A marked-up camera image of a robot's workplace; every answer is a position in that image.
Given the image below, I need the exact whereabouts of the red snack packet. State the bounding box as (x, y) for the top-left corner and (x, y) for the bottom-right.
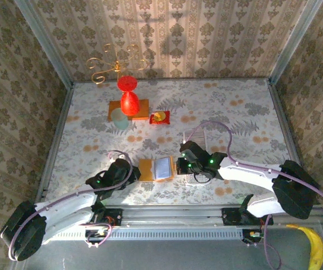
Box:
(149, 110), (171, 125)

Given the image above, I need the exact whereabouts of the small black controller box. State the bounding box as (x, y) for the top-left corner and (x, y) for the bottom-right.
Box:
(241, 229), (263, 244)
(85, 228), (112, 244)

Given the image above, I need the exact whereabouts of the orange wooden board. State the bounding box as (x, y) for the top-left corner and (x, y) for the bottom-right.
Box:
(107, 98), (150, 122)

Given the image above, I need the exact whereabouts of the red goblet glass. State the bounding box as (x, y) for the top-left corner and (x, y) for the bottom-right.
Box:
(117, 75), (140, 116)

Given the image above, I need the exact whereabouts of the yellow banana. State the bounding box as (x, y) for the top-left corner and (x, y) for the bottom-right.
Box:
(286, 224), (323, 270)

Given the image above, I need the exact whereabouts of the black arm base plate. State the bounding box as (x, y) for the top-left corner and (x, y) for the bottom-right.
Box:
(222, 208), (274, 226)
(92, 206), (123, 227)

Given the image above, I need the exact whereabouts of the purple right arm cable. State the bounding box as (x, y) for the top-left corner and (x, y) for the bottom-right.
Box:
(182, 121), (323, 270)

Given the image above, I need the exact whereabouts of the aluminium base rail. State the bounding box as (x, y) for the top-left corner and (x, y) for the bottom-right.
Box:
(105, 206), (227, 226)

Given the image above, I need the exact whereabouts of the slotted grey cable duct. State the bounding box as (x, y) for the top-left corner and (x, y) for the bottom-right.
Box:
(50, 226), (244, 241)

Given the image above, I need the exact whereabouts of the grey metal side rail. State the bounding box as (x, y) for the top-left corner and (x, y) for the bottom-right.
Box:
(267, 80), (303, 169)
(36, 84), (74, 205)

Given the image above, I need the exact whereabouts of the gold wire curl stand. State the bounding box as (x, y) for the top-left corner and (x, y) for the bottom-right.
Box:
(86, 43), (151, 84)

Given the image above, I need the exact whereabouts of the grey metal frame post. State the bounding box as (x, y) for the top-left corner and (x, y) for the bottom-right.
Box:
(14, 0), (75, 89)
(267, 0), (323, 85)

